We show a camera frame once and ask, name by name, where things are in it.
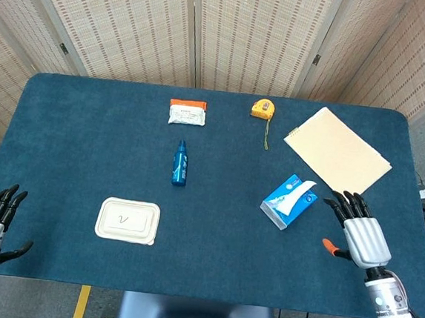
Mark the woven folding screen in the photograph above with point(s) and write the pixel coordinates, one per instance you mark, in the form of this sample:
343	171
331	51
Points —
223	33

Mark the yellow tape measure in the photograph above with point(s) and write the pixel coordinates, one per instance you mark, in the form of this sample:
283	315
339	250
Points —
263	111

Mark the blue spray bottle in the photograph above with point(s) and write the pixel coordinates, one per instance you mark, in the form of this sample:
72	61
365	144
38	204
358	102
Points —
180	165

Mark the blue tissue box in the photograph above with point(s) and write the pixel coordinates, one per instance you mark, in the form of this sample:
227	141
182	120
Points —
289	202

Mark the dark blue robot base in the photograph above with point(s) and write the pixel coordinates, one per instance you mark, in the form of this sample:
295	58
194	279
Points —
195	317

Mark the beige notebook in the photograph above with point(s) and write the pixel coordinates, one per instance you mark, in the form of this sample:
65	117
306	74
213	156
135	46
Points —
338	150

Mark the white lidded food container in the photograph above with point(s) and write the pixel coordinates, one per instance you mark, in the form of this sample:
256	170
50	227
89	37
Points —
128	221

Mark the blue table cloth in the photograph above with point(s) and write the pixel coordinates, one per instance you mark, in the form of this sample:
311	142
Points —
210	188

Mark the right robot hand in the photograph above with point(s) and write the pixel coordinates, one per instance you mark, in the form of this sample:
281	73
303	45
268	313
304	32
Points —
364	241

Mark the white orange wipes pack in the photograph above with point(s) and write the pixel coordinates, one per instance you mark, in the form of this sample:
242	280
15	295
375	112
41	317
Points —
187	113

